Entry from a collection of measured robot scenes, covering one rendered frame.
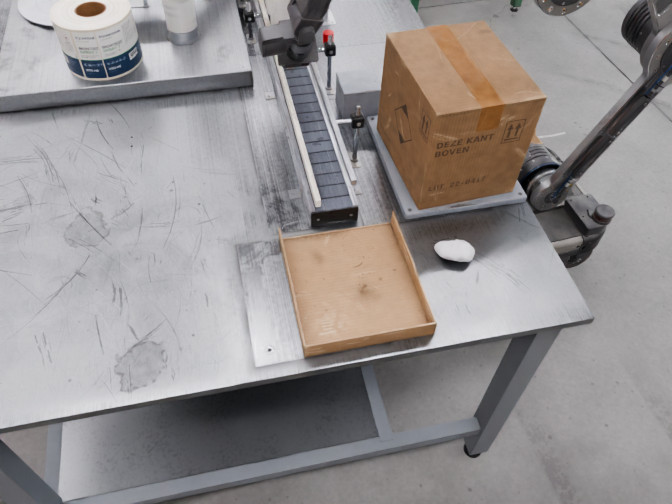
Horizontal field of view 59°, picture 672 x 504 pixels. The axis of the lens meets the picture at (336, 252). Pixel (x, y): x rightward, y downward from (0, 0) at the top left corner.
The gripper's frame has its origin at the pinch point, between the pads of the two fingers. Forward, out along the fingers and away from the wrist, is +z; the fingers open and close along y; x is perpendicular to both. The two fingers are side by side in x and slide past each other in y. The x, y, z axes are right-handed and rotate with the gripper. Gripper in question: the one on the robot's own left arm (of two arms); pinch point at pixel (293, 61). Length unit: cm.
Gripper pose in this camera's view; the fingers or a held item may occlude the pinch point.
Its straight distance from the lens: 165.8
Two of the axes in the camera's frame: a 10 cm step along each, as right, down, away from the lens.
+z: -1.8, 0.1, 9.8
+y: -9.7, 1.6, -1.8
